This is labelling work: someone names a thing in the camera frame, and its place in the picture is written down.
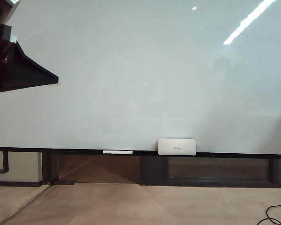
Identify white marker with black cap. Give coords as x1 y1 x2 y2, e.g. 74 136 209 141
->
103 150 133 155

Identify left wrist camera housing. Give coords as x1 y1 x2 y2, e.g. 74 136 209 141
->
3 0 22 14

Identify white glass whiteboard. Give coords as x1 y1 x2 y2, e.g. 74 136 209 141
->
0 0 281 160

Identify black pipe frame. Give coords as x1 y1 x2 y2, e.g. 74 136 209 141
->
0 150 9 174

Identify dark wood wall panel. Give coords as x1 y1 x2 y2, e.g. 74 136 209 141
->
42 151 281 188

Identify black pen tray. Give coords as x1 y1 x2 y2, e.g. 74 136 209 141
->
55 148 229 160

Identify thin silver floor rail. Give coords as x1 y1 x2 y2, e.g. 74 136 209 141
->
2 184 51 223

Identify black floor plate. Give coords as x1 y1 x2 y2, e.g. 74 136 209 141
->
58 179 78 186

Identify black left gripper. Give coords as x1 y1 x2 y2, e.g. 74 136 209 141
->
0 24 59 93

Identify white whiteboard eraser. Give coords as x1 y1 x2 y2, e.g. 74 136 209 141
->
157 138 197 156

